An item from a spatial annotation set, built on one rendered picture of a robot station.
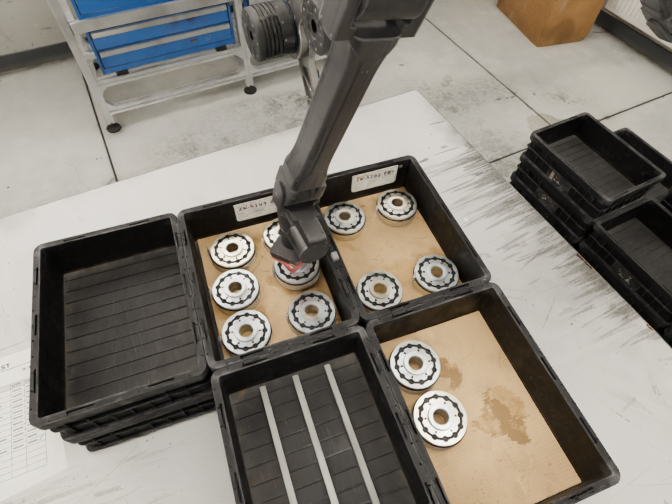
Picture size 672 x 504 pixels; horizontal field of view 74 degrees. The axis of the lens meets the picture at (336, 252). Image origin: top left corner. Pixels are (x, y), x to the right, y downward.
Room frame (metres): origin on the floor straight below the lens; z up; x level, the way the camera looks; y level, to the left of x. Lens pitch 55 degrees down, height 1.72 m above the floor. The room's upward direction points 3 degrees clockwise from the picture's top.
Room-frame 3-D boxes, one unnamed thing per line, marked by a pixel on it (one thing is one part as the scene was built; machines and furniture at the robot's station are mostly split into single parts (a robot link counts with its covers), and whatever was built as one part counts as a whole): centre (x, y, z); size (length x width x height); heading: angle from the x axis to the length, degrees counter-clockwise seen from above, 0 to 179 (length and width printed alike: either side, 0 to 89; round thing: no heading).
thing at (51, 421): (0.40, 0.43, 0.92); 0.40 x 0.30 x 0.02; 22
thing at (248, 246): (0.59, 0.24, 0.86); 0.10 x 0.10 x 0.01
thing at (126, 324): (0.40, 0.43, 0.87); 0.40 x 0.30 x 0.11; 22
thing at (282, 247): (0.54, 0.09, 1.00); 0.10 x 0.07 x 0.07; 157
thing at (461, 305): (0.25, -0.27, 0.87); 0.40 x 0.30 x 0.11; 22
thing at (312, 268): (0.54, 0.09, 0.88); 0.10 x 0.10 x 0.01
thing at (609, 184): (1.28, -0.96, 0.37); 0.40 x 0.30 x 0.45; 29
